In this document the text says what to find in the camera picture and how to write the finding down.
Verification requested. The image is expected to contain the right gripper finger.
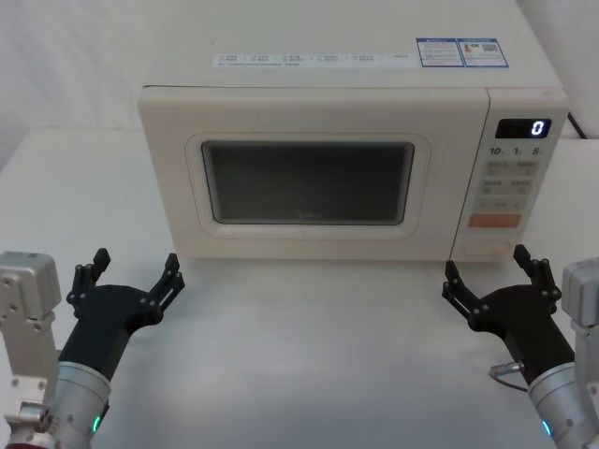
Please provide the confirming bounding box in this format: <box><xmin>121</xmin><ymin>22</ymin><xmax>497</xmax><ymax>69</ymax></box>
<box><xmin>513</xmin><ymin>243</ymin><xmax>562</xmax><ymax>305</ymax></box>
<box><xmin>441</xmin><ymin>259</ymin><xmax>490</xmax><ymax>331</ymax></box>

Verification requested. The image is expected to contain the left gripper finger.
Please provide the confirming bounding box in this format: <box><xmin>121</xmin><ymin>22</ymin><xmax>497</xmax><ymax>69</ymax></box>
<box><xmin>142</xmin><ymin>253</ymin><xmax>186</xmax><ymax>324</ymax></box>
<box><xmin>66</xmin><ymin>248</ymin><xmax>112</xmax><ymax>305</ymax></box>

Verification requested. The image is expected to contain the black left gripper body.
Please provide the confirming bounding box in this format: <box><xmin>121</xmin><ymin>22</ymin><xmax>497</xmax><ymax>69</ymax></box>
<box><xmin>57</xmin><ymin>283</ymin><xmax>164</xmax><ymax>383</ymax></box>

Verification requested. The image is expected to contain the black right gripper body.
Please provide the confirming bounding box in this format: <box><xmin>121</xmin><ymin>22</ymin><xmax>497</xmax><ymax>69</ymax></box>
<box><xmin>469</xmin><ymin>282</ymin><xmax>577</xmax><ymax>385</ymax></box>

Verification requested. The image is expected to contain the white tablecloth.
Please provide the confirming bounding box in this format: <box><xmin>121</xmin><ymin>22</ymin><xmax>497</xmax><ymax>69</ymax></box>
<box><xmin>0</xmin><ymin>125</ymin><xmax>599</xmax><ymax>449</ymax></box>

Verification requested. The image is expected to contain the white curtain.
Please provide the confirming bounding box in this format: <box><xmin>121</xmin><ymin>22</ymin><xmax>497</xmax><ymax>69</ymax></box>
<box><xmin>0</xmin><ymin>0</ymin><xmax>599</xmax><ymax>141</ymax></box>

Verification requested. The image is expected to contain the cream microwave oven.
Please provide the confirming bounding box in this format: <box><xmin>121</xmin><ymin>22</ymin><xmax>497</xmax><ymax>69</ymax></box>
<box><xmin>137</xmin><ymin>0</ymin><xmax>571</xmax><ymax>263</ymax></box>

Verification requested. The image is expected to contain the thin cable with silver plug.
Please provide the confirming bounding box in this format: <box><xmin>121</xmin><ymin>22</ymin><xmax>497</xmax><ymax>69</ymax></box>
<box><xmin>488</xmin><ymin>360</ymin><xmax>533</xmax><ymax>390</ymax></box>

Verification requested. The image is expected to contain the black power cable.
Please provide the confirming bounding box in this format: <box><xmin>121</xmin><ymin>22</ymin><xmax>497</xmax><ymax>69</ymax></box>
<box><xmin>564</xmin><ymin>110</ymin><xmax>589</xmax><ymax>139</ymax></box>

